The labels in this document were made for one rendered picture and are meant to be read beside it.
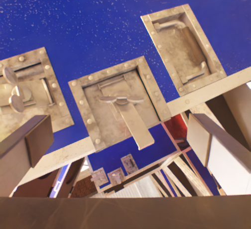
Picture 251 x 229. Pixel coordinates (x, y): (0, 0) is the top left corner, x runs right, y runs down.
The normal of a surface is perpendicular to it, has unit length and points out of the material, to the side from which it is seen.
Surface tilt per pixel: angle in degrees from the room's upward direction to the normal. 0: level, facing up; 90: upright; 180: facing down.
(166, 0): 90
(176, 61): 90
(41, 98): 121
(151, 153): 90
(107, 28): 90
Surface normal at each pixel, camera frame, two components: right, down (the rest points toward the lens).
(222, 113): 0.16, -0.21
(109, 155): 0.02, -0.49
